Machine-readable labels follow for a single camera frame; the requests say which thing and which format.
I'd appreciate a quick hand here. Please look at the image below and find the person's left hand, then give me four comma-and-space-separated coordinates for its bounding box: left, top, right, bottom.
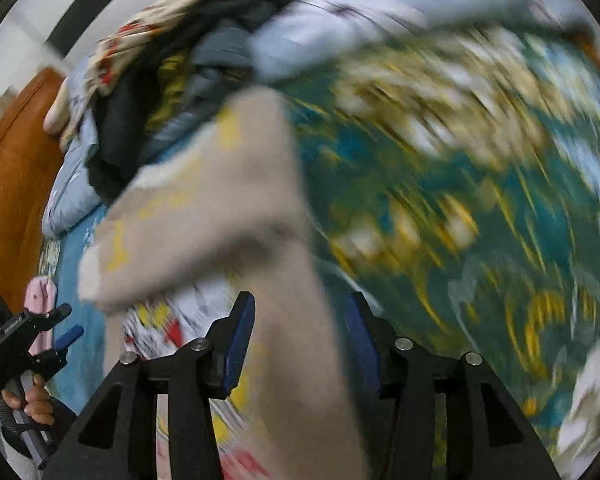
2, 374, 57, 428

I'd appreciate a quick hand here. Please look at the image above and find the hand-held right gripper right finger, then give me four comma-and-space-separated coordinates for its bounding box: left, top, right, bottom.
344, 291, 563, 480

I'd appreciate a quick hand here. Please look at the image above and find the blue floral quilt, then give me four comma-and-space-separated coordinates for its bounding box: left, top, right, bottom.
40, 0, 596, 238

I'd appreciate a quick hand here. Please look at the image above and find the yellow-green knit sweater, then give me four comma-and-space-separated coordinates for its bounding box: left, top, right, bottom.
145, 52, 191, 131

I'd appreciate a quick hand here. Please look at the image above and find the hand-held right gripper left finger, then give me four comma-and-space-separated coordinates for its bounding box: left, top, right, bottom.
55, 291, 257, 480

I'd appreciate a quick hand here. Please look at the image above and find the grey garment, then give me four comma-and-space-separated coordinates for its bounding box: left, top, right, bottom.
140, 20, 256, 161

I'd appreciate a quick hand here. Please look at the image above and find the beige fuzzy sweater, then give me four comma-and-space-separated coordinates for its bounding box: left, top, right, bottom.
77, 85, 371, 480

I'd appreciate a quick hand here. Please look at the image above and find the pink cloth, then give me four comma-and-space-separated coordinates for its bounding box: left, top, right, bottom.
22, 276, 58, 356

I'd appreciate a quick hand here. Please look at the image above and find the wooden headboard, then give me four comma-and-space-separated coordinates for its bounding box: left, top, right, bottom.
0, 67, 73, 381

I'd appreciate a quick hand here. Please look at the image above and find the white wardrobe with black stripe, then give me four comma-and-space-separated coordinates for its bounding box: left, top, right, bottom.
10, 0, 216, 76

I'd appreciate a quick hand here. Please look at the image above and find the cream floral pillow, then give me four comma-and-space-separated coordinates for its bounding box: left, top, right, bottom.
42, 77, 78, 133

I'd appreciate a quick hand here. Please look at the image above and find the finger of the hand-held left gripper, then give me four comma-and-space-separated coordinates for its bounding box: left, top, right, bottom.
27, 303, 74, 333
32, 324, 85, 378

